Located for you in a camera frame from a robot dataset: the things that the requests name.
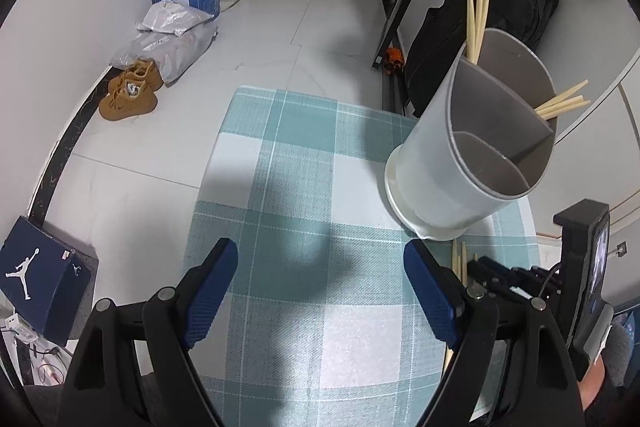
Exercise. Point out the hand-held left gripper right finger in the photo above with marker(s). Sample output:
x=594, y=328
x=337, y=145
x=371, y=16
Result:
x=431, y=297

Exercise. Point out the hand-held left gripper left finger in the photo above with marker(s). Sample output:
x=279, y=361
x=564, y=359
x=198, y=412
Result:
x=210, y=297

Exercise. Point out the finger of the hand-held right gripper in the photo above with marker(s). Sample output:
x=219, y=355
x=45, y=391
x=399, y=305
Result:
x=495, y=279

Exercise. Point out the light wooden chopstick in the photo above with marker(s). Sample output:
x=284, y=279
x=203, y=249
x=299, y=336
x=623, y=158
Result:
x=479, y=22
x=562, y=105
x=455, y=259
x=470, y=27
x=570, y=109
x=463, y=262
x=562, y=96
x=485, y=17

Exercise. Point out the grey divided utensil holder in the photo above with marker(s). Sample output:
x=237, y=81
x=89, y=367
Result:
x=435, y=187

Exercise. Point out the person's right forearm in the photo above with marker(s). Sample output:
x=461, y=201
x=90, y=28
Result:
x=595, y=387

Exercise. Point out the teal plaid tablecloth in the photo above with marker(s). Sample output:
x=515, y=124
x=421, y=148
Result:
x=310, y=207

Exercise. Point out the navy shoe box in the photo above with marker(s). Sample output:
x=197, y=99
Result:
x=35, y=272

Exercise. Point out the white power strip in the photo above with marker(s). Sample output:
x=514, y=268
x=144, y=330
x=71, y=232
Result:
x=17, y=327

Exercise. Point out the brown suede shoe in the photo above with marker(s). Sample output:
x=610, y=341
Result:
x=142, y=74
x=125, y=104

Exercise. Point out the orange object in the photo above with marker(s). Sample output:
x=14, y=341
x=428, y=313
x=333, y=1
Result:
x=393, y=57

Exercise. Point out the grey plastic mailer bag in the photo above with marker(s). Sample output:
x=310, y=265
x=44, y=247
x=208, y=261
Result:
x=165, y=52

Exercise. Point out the black backpack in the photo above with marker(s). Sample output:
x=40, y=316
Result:
x=450, y=32

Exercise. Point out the white plastic mailer bag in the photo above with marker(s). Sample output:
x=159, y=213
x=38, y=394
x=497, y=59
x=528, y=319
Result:
x=172, y=17

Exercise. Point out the white wall socket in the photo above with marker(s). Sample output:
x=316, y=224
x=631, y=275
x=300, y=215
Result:
x=622, y=249

